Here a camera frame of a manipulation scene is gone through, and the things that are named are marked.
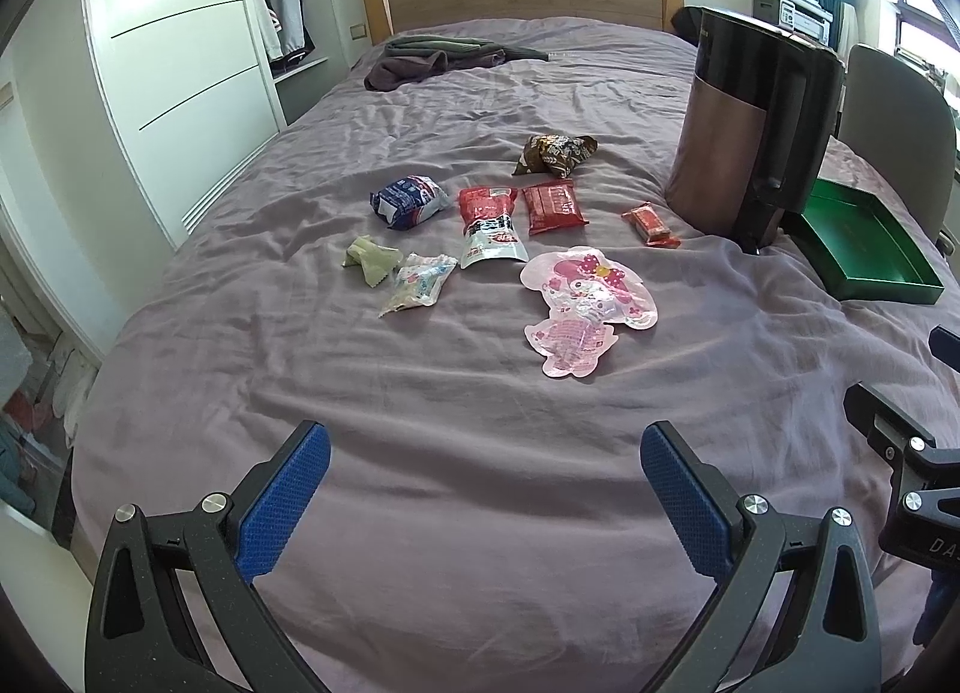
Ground purple bed sheet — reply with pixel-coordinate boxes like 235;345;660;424
71;19;958;691

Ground grey printer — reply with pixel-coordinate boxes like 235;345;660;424
752;0;833;46

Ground blue white snack bag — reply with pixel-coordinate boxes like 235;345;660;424
370;175;451;230

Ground pastel candy packet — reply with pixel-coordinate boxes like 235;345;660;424
379;253;459;316

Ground pink cartoon character pouch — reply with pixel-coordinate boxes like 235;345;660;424
519;246;659;379

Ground crumpled dark clothes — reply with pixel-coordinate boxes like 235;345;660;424
364;35;550;92

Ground small orange-red snack bar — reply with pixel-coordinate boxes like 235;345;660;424
622;202;682;248

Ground white wardrobe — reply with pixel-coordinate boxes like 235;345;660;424
82;0;293;246

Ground red snack packet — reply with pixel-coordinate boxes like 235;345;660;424
523;179;587;236

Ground green tray box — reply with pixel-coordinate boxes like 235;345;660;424
782;179;944;305

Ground grey chair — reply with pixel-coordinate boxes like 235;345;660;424
838;44;955;241

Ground black backpack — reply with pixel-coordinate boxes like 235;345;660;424
670;5;703;46

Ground brown chocolate snack bag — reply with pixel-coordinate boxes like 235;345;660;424
512;134;599;179

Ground green small snack packet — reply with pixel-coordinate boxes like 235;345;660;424
342;235;404;289

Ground black copper electric kettle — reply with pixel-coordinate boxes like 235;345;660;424
665;9;844;254

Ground red white snack pouch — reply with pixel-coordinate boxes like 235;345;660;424
457;186;529;269

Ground hanging clothes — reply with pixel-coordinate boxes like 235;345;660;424
256;0;316;76

